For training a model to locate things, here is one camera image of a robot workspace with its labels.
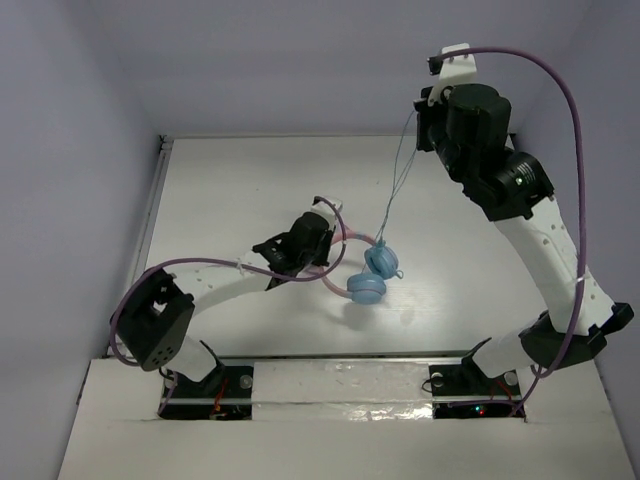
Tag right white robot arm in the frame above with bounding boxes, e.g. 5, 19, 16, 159
414, 84, 634, 393

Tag pink blue cat-ear headphones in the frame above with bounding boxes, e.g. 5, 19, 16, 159
304, 224, 405, 307

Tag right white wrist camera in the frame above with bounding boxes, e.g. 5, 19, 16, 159
427, 54, 477, 107

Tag white foam front panel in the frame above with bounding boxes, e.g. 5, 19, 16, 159
251, 360, 433, 422

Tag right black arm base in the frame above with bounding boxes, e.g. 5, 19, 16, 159
421, 340, 525, 420

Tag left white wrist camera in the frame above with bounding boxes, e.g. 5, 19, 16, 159
310, 196, 343, 229

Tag aluminium rail left edge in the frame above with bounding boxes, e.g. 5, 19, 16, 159
122, 135, 174, 294

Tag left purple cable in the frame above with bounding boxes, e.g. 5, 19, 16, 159
109, 197, 349, 416

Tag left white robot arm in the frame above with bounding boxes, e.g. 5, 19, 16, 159
109, 204, 345, 394

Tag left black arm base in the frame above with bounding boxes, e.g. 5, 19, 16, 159
157, 356, 254, 421

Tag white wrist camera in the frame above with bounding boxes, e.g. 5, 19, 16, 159
427, 54, 477, 107
310, 196, 343, 229

